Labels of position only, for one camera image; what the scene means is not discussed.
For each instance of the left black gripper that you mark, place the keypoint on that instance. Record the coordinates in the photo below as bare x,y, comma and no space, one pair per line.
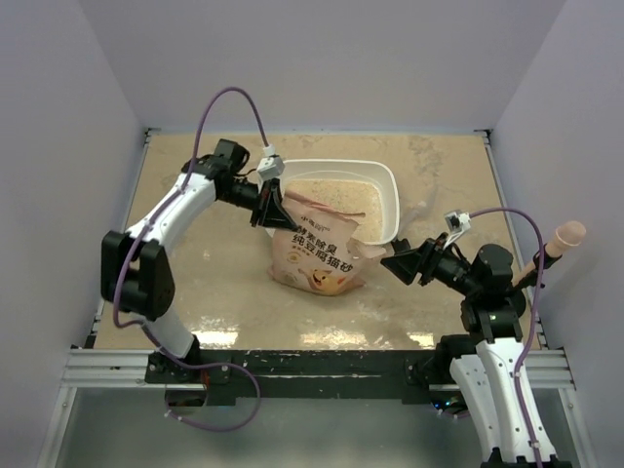
276,214

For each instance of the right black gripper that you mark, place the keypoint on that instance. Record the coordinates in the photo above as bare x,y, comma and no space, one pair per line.
406,265

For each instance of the black bag clip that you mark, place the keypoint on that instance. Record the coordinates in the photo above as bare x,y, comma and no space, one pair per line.
400,245

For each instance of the orange cat litter bag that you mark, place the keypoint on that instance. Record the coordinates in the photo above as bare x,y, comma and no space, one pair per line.
321,256

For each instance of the white litter box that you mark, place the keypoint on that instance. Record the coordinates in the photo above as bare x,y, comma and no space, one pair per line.
366,190

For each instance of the beige litter scoop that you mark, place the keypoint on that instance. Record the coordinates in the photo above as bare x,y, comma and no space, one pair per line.
567,236

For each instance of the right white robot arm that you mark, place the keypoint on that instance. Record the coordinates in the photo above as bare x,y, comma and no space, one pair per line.
487,362

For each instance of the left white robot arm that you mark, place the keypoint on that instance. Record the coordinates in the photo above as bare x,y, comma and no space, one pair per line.
135,272

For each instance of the clear plastic tube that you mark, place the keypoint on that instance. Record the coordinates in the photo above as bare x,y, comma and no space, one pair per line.
420,210

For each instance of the black scoop stand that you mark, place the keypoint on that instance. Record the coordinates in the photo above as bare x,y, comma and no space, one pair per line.
518,300

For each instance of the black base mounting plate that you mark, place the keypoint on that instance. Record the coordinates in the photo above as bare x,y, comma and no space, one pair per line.
411,377

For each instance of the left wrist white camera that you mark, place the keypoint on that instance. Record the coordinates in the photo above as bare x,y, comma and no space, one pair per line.
271,165

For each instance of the wrist white camera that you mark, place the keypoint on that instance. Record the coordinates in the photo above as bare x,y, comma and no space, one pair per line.
458,224
271,165

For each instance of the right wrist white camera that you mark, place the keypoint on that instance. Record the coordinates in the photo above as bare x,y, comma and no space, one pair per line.
458,224

